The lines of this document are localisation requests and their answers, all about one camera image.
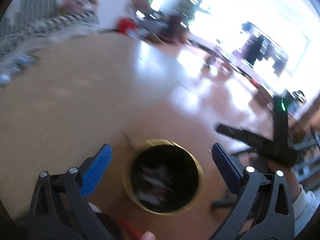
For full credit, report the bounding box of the black gold trash bin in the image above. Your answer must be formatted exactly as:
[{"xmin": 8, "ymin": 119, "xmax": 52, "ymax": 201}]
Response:
[{"xmin": 123, "ymin": 139, "xmax": 203, "ymax": 216}]

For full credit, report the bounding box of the person right hand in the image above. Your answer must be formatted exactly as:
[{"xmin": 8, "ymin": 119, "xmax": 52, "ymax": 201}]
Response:
[{"xmin": 267, "ymin": 159, "xmax": 302, "ymax": 203}]

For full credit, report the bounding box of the person left hand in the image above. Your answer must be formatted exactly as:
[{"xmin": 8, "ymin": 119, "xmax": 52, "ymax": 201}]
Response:
[{"xmin": 139, "ymin": 231, "xmax": 156, "ymax": 240}]

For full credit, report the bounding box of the red plastic bag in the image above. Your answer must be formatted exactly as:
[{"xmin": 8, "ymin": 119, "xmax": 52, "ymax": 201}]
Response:
[{"xmin": 117, "ymin": 17, "xmax": 138, "ymax": 34}]

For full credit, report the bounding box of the black white striped sofa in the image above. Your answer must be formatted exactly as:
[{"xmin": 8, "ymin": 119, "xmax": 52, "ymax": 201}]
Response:
[{"xmin": 1, "ymin": 0, "xmax": 99, "ymax": 62}]

